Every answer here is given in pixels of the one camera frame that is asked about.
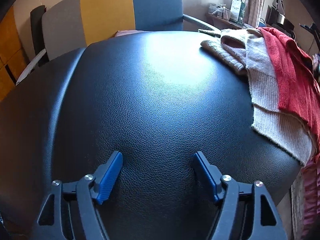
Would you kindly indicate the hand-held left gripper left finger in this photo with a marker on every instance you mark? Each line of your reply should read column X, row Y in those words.
column 110, row 177

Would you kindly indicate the grey sofa armrest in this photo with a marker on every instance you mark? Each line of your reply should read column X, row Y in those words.
column 197, row 21
column 31, row 66

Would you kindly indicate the pink printed cushion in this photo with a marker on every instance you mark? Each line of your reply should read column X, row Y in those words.
column 127, row 33

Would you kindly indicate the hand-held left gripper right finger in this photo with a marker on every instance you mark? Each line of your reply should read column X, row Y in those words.
column 206, row 177

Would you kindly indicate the wooden cabinet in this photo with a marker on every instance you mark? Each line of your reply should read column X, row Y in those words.
column 10, row 55

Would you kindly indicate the cream ribbed sweater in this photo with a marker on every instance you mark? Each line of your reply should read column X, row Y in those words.
column 265, row 97

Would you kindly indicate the green and white box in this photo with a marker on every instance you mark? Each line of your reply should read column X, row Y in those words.
column 237, row 11

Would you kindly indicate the red knit sweater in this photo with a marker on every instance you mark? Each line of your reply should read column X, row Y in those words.
column 287, row 67

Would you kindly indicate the wooden shelf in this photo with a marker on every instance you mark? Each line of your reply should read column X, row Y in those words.
column 225, row 21

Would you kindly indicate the beige curtain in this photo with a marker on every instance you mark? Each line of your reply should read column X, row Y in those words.
column 256, row 2

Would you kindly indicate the blue container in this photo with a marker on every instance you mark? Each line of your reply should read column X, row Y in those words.
column 261, row 22

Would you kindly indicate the grey yellow blue sofa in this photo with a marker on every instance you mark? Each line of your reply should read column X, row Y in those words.
column 107, row 12

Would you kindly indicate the pink ruffled cloth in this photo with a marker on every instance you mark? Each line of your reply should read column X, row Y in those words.
column 312, row 200

